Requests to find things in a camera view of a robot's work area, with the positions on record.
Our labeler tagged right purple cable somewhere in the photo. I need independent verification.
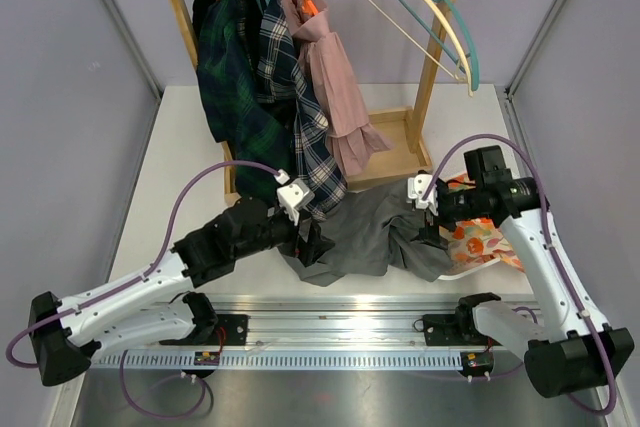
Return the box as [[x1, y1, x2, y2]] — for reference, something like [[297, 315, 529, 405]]
[[420, 132, 620, 416]]

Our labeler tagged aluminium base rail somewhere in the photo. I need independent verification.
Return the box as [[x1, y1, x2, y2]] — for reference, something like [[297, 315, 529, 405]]
[[95, 294, 489, 371]]

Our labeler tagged pink pleated skirt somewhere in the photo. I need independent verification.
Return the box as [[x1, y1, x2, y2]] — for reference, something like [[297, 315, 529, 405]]
[[281, 0, 393, 177]]

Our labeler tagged floral orange skirt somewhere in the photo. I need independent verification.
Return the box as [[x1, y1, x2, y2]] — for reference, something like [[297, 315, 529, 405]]
[[439, 170, 526, 274]]

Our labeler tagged green navy plaid garment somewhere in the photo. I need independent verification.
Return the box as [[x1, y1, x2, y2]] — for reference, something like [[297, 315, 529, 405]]
[[193, 0, 296, 203]]

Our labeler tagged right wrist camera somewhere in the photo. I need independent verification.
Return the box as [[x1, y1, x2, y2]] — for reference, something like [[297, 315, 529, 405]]
[[407, 172, 437, 214]]

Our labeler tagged grey skirt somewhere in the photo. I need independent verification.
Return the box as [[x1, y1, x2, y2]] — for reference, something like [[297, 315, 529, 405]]
[[279, 180, 453, 287]]

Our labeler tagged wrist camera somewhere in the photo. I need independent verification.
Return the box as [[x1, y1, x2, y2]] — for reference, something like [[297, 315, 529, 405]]
[[407, 172, 437, 214], [274, 169, 315, 226]]

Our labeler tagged teal plastic hanger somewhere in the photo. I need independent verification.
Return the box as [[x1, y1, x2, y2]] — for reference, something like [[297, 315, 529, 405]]
[[397, 0, 480, 96]]

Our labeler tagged cream wooden hanger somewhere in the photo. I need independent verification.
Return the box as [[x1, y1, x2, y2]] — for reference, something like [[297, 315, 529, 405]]
[[351, 0, 477, 97]]

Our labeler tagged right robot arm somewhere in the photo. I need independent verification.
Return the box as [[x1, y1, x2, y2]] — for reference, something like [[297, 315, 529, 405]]
[[407, 145, 635, 398]]

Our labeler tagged white perforated plastic basket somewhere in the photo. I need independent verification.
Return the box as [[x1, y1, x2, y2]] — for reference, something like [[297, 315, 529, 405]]
[[434, 166, 506, 282]]

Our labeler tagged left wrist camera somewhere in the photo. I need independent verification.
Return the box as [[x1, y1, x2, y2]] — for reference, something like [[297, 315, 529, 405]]
[[274, 169, 315, 226]]

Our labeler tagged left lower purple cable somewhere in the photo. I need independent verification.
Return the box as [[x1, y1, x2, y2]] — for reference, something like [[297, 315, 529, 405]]
[[118, 352, 216, 421]]

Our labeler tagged purple cable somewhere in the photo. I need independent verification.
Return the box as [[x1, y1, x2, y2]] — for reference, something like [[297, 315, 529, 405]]
[[5, 160, 281, 369], [118, 352, 216, 421], [420, 132, 620, 416]]

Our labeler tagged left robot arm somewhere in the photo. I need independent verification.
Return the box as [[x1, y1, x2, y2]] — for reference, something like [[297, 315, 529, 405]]
[[28, 198, 335, 387]]

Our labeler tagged navy white plaid garment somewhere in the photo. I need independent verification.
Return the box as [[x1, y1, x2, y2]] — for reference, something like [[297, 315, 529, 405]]
[[236, 0, 346, 221]]

